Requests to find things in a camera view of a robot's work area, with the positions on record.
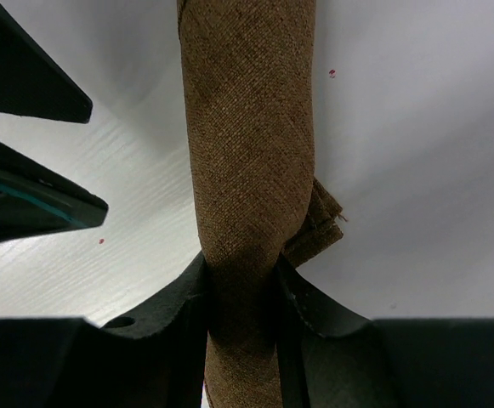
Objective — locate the brown cloth napkin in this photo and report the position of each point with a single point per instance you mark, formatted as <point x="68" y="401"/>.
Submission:
<point x="246" y="69"/>

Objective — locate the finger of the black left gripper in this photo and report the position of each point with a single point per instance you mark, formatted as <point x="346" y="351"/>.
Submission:
<point x="31" y="83"/>
<point x="37" y="201"/>

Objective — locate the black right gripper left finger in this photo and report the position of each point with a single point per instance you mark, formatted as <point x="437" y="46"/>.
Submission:
<point x="154" y="354"/>

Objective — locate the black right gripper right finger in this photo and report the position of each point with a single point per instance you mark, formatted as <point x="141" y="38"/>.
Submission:
<point x="328" y="356"/>

